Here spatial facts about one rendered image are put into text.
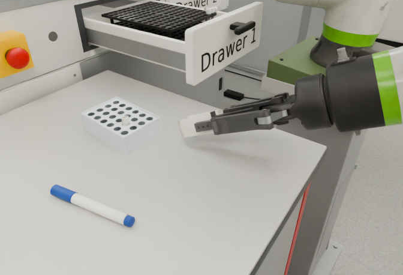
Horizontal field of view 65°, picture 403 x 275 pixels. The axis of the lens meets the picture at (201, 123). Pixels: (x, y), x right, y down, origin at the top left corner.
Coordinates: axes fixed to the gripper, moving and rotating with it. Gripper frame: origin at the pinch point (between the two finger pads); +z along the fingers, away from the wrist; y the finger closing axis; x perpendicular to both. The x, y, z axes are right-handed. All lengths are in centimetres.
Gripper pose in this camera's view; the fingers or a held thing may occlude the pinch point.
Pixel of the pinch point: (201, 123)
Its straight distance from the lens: 52.6
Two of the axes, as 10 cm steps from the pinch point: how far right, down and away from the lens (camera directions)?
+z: -8.5, 1.6, 4.9
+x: 2.7, 9.5, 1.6
